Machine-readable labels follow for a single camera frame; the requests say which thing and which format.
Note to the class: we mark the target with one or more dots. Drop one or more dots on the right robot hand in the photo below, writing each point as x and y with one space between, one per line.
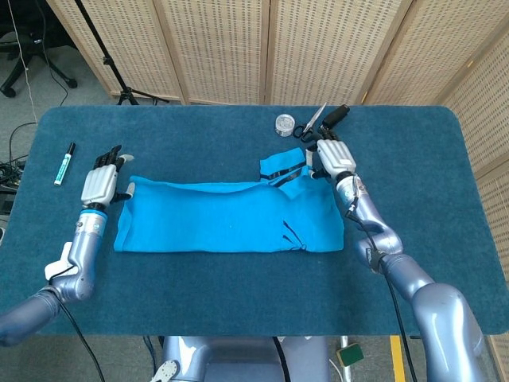
336 157

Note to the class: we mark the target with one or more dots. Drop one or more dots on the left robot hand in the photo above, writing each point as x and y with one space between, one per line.
99 185

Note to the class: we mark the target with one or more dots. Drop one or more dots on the blue printed T-shirt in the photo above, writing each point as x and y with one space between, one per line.
207 219

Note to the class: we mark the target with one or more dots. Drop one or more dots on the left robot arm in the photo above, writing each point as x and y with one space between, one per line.
85 246

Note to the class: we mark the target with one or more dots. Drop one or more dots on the green white marker pen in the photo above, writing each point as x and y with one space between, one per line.
63 167

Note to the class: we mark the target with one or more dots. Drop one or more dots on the black stapler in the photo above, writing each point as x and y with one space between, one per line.
336 115

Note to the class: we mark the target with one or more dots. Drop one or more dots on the clear plastic jar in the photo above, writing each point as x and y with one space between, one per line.
285 125

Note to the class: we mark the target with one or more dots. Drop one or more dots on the blue table mat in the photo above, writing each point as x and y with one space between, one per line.
397 199

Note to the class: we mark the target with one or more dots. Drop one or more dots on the grey floor box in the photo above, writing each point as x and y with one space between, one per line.
6 205

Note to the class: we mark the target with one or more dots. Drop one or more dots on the black tripod stand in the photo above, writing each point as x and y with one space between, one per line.
106 60

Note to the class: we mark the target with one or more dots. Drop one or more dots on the black office chair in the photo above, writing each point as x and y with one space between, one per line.
28 49

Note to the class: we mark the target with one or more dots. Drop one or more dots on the green yellow sponge block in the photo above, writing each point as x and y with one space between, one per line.
350 355

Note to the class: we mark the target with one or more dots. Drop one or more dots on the silver metal table leg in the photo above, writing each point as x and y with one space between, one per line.
346 376

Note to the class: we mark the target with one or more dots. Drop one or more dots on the blue grey robot torso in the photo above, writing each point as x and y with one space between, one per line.
238 358

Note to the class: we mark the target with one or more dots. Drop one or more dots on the grey metal bracket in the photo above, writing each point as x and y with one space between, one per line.
167 372

